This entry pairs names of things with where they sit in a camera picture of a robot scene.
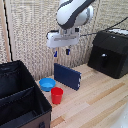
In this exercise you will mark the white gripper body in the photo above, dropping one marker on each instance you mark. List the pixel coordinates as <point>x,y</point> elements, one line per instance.
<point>63,39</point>

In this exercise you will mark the dark blue rectangular box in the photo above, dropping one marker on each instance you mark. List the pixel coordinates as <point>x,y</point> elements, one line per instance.
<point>68,76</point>

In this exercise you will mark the black open storage bin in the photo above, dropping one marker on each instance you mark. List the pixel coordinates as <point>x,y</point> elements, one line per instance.
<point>20,100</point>

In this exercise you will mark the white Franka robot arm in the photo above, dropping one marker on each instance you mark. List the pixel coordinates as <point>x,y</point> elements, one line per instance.
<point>74,13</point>

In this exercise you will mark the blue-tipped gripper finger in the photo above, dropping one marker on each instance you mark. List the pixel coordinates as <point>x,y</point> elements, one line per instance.
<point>68,51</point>
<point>55,53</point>

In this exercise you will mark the red plastic cup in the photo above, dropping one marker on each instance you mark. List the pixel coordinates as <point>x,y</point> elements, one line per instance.
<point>57,95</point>

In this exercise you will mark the blue plastic bowl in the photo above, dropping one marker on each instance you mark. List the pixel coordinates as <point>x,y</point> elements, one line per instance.
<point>47,84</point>

